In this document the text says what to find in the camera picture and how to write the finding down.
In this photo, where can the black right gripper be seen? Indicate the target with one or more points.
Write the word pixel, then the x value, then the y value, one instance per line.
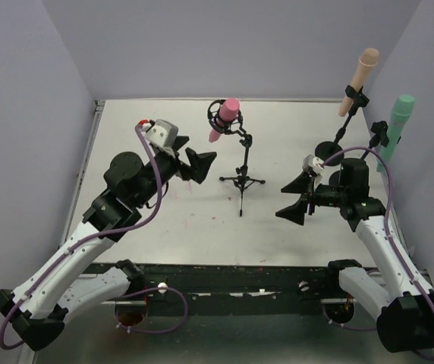
pixel 311 197

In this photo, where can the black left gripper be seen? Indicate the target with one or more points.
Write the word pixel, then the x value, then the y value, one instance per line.
pixel 181 164

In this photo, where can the black tripod shock-mount stand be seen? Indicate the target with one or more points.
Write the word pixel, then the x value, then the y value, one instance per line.
pixel 237 142

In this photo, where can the black round-base microphone stand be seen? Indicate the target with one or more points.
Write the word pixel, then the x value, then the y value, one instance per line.
pixel 326 149

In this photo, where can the pink microphone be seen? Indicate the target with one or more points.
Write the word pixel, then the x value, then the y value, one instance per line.
pixel 221 113

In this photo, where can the black clip round-base stand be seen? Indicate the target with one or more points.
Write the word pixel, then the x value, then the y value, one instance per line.
pixel 379 138

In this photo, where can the mint green microphone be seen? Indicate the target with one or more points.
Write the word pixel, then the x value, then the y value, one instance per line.
pixel 400 115

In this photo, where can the peach microphone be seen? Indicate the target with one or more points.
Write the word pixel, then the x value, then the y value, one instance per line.
pixel 367 61

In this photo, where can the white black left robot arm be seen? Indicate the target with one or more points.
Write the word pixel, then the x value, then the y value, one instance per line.
pixel 39 309

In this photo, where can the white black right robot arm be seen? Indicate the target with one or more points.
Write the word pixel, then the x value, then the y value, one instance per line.
pixel 403 307

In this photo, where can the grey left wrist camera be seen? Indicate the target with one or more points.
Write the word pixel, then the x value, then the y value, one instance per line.
pixel 161 135

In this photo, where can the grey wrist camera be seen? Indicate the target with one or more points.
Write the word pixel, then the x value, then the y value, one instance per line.
pixel 161 135
pixel 313 169

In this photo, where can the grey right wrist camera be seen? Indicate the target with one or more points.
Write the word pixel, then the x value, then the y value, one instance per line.
pixel 313 169

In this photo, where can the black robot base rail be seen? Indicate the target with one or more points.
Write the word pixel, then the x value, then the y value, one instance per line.
pixel 225 290

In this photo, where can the aluminium frame rail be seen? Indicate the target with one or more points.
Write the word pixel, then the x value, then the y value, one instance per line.
pixel 140 303

